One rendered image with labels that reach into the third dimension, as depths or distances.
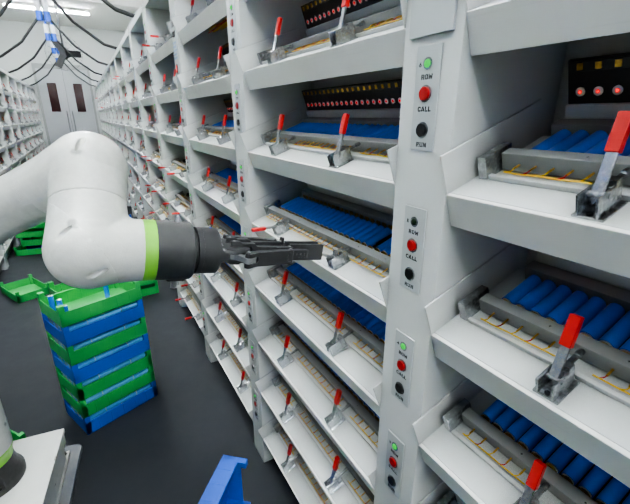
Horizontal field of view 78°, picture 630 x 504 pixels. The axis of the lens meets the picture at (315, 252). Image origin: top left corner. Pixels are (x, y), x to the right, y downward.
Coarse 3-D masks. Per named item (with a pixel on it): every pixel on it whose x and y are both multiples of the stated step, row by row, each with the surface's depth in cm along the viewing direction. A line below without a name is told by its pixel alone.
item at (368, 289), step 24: (288, 192) 115; (336, 192) 101; (264, 216) 113; (288, 240) 95; (312, 240) 91; (312, 264) 84; (336, 288) 78; (360, 288) 69; (384, 288) 61; (384, 312) 64
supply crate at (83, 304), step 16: (96, 288) 165; (112, 288) 169; (128, 288) 165; (48, 304) 151; (64, 304) 155; (80, 304) 155; (96, 304) 146; (112, 304) 151; (64, 320) 138; (80, 320) 143
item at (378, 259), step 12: (276, 216) 108; (288, 216) 101; (300, 228) 97; (312, 228) 90; (324, 228) 88; (324, 240) 86; (336, 240) 82; (348, 240) 80; (348, 252) 80; (360, 252) 75; (372, 252) 73; (360, 264) 74; (372, 264) 74; (384, 264) 70; (384, 276) 68
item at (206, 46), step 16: (176, 0) 147; (176, 32) 151; (224, 32) 159; (192, 48) 154; (208, 48) 157; (192, 64) 156; (224, 64) 162; (208, 96) 162; (224, 96) 166; (192, 112) 161; (208, 112) 164; (192, 160) 167; (208, 160) 170; (192, 192) 173; (208, 208) 176; (192, 224) 184; (208, 288) 187; (208, 320) 192; (208, 352) 201
